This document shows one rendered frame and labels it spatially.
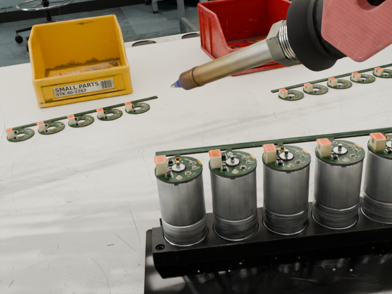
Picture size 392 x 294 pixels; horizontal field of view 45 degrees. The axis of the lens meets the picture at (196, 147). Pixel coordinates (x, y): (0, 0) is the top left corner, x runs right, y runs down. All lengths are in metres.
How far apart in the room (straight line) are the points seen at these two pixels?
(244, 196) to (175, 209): 0.04
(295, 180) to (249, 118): 0.19
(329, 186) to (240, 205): 0.05
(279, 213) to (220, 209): 0.03
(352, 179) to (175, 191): 0.09
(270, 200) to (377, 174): 0.06
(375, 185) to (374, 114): 0.18
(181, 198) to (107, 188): 0.12
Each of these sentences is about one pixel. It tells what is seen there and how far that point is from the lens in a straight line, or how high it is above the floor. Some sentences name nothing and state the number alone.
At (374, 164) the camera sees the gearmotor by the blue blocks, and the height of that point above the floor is 0.80.
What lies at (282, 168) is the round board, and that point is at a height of 0.81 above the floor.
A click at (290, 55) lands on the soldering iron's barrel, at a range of 0.16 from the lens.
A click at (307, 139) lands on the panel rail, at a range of 0.26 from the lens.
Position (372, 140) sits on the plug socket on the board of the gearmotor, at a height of 0.82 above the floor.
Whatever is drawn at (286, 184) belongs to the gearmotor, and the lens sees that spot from 0.24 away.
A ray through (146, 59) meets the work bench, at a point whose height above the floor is 0.75.
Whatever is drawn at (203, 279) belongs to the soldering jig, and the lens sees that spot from 0.25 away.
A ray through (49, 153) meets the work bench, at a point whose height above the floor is 0.75.
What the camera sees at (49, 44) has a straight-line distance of 0.61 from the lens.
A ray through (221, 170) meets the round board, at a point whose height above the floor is 0.81.
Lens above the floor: 0.94
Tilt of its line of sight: 29 degrees down
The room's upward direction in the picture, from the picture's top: 5 degrees counter-clockwise
